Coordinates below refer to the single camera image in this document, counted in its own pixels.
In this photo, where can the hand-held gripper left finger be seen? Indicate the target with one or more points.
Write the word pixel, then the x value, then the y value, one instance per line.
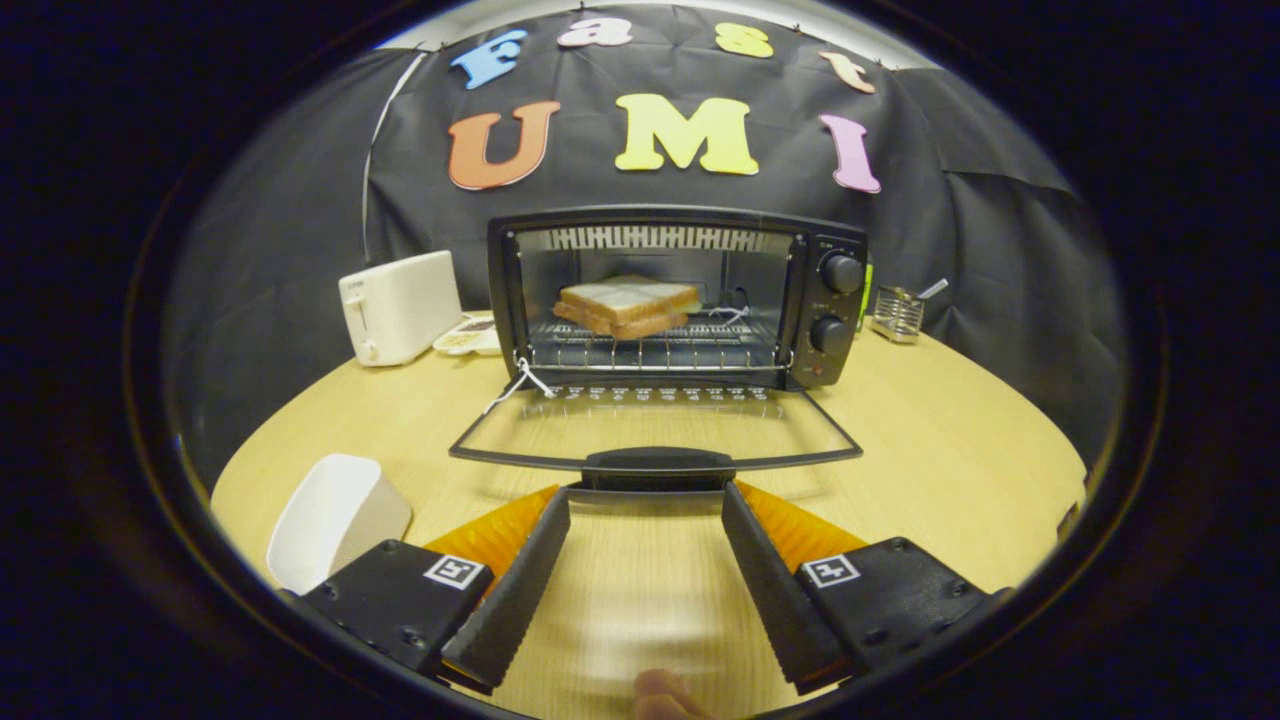
pixel 520 590

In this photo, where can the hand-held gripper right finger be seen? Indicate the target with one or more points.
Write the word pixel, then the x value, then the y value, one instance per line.
pixel 770 590

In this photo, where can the black toaster oven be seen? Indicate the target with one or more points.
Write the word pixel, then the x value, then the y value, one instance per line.
pixel 835 300

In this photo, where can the toast sandwich with lettuce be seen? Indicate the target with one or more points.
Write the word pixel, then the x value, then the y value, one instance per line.
pixel 625 300

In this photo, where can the white food tray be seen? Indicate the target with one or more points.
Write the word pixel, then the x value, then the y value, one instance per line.
pixel 335 520

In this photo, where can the white bread toaster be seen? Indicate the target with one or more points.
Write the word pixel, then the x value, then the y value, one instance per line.
pixel 400 305

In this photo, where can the white divided snack dish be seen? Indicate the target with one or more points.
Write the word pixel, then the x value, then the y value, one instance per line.
pixel 468 335

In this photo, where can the green drink bottle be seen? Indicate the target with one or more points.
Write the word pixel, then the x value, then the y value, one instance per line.
pixel 867 290

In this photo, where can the black backdrop cloth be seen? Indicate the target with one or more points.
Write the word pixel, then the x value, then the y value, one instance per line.
pixel 280 250

